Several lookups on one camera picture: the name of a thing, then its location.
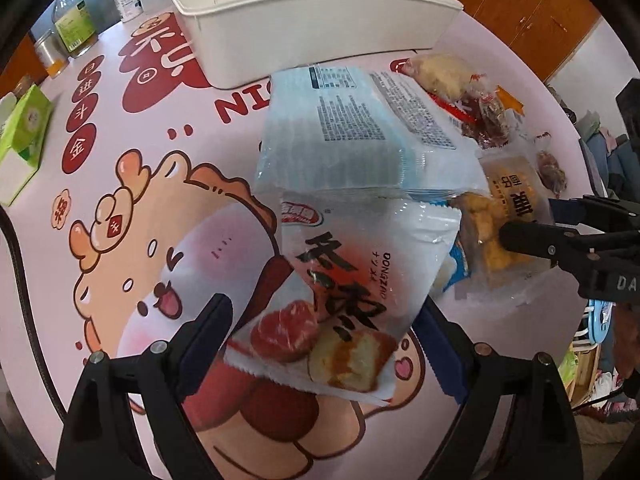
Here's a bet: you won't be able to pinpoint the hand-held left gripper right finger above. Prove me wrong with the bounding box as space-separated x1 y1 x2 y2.
415 302 586 480

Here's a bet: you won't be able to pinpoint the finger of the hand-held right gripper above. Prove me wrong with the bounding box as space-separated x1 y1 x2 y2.
547 194 640 234
499 220 607 272

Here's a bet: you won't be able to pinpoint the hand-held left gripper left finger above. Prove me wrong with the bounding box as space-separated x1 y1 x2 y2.
56 292 236 480

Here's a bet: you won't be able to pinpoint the clear fried puffs packet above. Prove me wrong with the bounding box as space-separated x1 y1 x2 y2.
445 191 556 291

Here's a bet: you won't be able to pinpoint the clear nut bar packet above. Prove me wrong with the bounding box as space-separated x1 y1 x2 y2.
472 87 526 148

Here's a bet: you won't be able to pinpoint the white fruit print snack packet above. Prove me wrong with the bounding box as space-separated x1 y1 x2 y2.
222 191 463 407

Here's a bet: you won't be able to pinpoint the clear yellow cake packet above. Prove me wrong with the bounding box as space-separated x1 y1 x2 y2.
402 54 488 103

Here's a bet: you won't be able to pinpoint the pale blue white snack packet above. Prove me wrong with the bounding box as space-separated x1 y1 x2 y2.
251 64 493 201

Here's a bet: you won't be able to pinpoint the white plastic storage bin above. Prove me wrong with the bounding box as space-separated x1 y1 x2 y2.
161 0 465 90

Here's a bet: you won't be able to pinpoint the person's right forearm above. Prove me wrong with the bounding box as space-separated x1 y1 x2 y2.
612 305 640 396

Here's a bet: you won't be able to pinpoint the dark red date packet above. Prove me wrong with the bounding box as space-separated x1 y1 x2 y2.
532 132 568 196

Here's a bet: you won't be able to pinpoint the tan labelled pastry packet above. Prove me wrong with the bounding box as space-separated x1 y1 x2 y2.
477 154 553 226

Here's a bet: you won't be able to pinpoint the pile of clothes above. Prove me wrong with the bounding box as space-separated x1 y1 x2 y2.
575 110 640 201

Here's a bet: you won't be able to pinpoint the small blue white packet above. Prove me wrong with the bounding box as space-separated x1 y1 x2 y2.
430 240 473 296

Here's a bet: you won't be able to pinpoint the cream red edged snack packet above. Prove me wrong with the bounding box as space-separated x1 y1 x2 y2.
425 91 481 136

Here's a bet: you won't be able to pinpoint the brown wooden cabinets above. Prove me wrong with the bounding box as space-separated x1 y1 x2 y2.
430 0 601 83

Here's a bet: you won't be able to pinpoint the pink printed table cover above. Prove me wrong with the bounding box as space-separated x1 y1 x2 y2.
0 0 608 480

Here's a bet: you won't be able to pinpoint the green tissue box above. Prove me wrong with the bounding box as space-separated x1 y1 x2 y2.
0 84 55 207

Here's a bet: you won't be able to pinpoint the glass jar with metal lid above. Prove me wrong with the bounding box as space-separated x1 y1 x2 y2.
31 29 70 78

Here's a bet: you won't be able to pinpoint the glass bottle with green label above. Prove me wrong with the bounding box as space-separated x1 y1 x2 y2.
51 0 100 58

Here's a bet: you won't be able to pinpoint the white pill bottle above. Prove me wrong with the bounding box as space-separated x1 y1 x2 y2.
112 0 146 23

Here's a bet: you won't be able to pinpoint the black cable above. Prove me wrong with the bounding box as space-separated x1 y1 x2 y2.
0 205 68 421

